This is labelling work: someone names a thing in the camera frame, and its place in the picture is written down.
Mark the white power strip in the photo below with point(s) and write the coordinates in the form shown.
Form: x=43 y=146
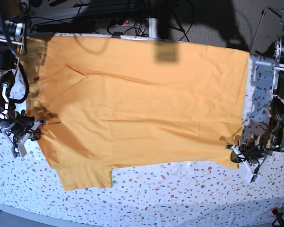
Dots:
x=103 y=22

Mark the red black clamp right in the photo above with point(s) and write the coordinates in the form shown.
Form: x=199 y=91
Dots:
x=279 y=221

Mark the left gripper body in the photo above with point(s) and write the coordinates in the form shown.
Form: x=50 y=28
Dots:
x=256 y=156

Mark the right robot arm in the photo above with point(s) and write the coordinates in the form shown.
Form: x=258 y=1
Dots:
x=10 y=66

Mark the yellow orange T-shirt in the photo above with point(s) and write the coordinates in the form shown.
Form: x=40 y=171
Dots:
x=112 y=103

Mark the white aluminium frame post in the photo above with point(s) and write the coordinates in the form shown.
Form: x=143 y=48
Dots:
x=153 y=31

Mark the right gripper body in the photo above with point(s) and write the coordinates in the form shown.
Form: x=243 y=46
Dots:
x=17 y=129

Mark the white terrazzo pattern tablecloth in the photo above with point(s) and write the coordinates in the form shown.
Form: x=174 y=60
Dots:
x=173 y=194

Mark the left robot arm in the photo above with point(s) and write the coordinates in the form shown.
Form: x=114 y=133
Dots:
x=273 y=136

